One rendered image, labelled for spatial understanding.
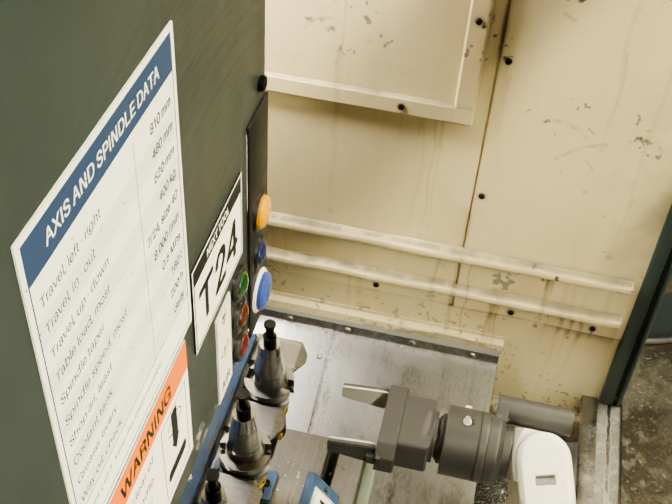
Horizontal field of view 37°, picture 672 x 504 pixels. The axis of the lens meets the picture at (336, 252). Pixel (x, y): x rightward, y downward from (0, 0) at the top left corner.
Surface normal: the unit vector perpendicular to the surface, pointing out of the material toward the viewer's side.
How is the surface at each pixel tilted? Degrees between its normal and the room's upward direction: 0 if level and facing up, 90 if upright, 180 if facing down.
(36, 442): 90
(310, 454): 0
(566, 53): 91
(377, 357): 24
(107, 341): 90
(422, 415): 0
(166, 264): 90
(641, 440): 0
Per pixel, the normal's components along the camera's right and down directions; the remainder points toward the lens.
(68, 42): 0.97, 0.19
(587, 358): -0.24, 0.65
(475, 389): -0.04, -0.40
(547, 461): -0.09, -0.20
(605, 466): 0.05, -0.73
